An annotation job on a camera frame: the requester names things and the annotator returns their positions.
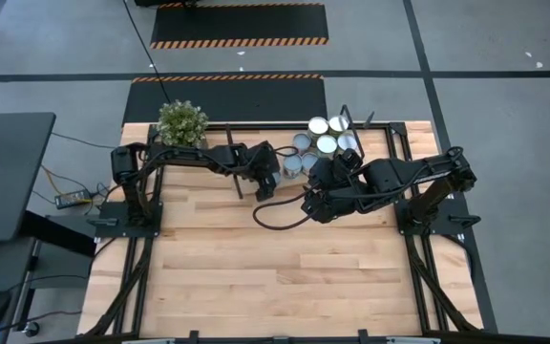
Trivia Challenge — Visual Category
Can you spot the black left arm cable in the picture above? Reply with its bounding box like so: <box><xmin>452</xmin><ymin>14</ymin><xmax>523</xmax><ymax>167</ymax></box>
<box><xmin>273</xmin><ymin>144</ymin><xmax>301</xmax><ymax>160</ymax></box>

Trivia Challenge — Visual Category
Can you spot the oranges label tall can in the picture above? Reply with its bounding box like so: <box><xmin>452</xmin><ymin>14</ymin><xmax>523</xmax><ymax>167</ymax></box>
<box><xmin>307</xmin><ymin>116</ymin><xmax>330</xmax><ymax>140</ymax></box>

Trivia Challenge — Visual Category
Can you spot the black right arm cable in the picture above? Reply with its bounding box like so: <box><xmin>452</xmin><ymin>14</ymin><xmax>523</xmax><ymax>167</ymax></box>
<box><xmin>252</xmin><ymin>189</ymin><xmax>322</xmax><ymax>231</ymax></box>

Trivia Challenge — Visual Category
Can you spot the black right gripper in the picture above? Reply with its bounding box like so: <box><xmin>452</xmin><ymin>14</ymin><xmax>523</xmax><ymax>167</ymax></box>
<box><xmin>308</xmin><ymin>161</ymin><xmax>370</xmax><ymax>214</ymax></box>

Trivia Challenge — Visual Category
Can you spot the white red tomato can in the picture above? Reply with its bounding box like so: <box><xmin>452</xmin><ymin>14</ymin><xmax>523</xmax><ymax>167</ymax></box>
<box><xmin>291</xmin><ymin>132</ymin><xmax>313</xmax><ymax>155</ymax></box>

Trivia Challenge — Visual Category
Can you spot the green potted plant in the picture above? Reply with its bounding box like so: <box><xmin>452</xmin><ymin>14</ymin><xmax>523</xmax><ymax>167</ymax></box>
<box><xmin>156</xmin><ymin>98</ymin><xmax>210</xmax><ymax>148</ymax></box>

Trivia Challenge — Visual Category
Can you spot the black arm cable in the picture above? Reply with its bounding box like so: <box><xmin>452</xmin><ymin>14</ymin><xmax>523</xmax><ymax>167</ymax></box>
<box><xmin>252</xmin><ymin>189</ymin><xmax>322</xmax><ymax>231</ymax></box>
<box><xmin>273</xmin><ymin>144</ymin><xmax>301</xmax><ymax>160</ymax></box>

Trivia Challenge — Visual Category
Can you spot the black hazard striped floor mat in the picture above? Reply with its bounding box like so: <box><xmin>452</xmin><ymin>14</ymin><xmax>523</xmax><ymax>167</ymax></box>
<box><xmin>149</xmin><ymin>2</ymin><xmax>329</xmax><ymax>50</ymax></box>
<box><xmin>121</xmin><ymin>74</ymin><xmax>328</xmax><ymax>126</ymax></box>

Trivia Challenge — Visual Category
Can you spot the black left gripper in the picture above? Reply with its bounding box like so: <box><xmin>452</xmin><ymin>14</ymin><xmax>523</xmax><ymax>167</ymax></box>
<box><xmin>244</xmin><ymin>156</ymin><xmax>282</xmax><ymax>203</ymax></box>

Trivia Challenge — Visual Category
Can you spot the dark grey desk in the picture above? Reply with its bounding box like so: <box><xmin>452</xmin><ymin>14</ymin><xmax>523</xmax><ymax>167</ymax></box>
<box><xmin>0</xmin><ymin>112</ymin><xmax>57</xmax><ymax>244</ymax></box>

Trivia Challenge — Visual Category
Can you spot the black floor cable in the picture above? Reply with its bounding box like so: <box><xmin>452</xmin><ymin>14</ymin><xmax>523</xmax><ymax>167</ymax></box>
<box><xmin>121</xmin><ymin>0</ymin><xmax>174</xmax><ymax>104</ymax></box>

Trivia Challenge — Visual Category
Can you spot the black aluminium table frame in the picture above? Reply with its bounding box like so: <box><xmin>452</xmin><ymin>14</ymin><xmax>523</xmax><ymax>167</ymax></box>
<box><xmin>81</xmin><ymin>121</ymin><xmax>498</xmax><ymax>344</ymax></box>

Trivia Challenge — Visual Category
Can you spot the green peas short can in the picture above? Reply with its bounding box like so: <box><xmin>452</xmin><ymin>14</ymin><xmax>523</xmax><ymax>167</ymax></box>
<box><xmin>336</xmin><ymin>131</ymin><xmax>358</xmax><ymax>153</ymax></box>

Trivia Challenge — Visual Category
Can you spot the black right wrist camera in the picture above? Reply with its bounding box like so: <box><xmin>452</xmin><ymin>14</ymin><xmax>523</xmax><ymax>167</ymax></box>
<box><xmin>340</xmin><ymin>147</ymin><xmax>366</xmax><ymax>169</ymax></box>

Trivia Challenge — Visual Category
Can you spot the carrots label tall can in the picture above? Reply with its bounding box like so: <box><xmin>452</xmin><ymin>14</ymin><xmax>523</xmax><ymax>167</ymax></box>
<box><xmin>283</xmin><ymin>154</ymin><xmax>304</xmax><ymax>181</ymax></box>

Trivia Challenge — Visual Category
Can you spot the blue peas tall can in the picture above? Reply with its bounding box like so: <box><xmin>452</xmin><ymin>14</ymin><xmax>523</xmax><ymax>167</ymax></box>
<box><xmin>328</xmin><ymin>115</ymin><xmax>350</xmax><ymax>137</ymax></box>

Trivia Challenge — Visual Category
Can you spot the black power adapter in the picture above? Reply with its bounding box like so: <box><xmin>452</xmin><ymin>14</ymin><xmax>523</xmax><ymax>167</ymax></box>
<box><xmin>53</xmin><ymin>189</ymin><xmax>94</xmax><ymax>210</ymax></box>

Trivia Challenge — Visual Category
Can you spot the peaches label tall can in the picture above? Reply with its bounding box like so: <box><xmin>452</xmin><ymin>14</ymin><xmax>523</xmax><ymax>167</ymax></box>
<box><xmin>315</xmin><ymin>134</ymin><xmax>339</xmax><ymax>159</ymax></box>

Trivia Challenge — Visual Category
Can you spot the yellow floor cable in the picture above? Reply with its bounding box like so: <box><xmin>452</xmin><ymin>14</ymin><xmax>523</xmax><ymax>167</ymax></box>
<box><xmin>40</xmin><ymin>164</ymin><xmax>74</xmax><ymax>197</ymax></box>

